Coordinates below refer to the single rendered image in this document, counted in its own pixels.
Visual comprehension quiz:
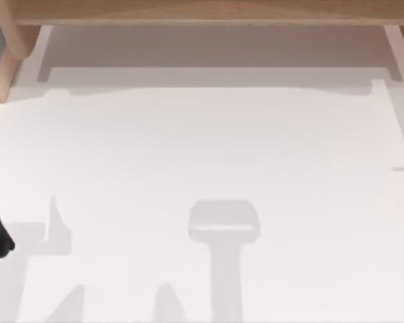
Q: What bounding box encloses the pale wooden shelf unit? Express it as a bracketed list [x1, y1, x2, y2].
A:
[0, 0, 404, 104]

